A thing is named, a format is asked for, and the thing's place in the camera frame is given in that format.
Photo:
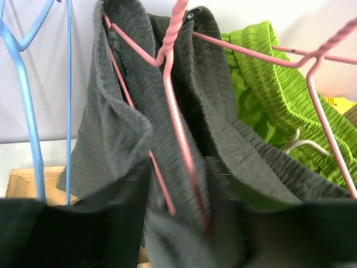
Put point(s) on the grey shorts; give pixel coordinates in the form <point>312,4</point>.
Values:
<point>126,117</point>

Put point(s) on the wooden clothes rack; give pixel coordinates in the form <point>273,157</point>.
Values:
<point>30,181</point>

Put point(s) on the lime green shorts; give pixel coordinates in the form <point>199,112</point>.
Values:
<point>259,88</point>

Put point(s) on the light blue wire hanger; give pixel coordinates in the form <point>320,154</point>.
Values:
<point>69,103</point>
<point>14,48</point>

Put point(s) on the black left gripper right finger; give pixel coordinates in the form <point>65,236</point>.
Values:
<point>319,234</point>

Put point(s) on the dark olive shorts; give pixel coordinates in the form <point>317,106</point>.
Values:
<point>243,111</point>

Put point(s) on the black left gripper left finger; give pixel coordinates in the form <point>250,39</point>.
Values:
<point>69,231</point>

